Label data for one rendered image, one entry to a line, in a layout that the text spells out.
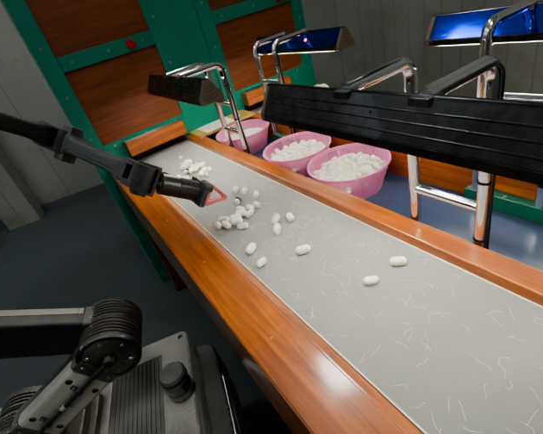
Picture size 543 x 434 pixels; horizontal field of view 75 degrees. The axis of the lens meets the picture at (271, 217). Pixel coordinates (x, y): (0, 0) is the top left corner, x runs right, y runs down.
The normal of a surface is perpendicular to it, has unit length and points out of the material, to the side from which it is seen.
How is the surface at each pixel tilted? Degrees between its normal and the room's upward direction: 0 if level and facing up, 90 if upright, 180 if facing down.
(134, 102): 90
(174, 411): 1
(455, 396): 0
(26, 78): 90
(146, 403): 0
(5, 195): 90
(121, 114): 90
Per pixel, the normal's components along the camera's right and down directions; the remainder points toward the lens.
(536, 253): -0.25, -0.82
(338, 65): 0.30, 0.45
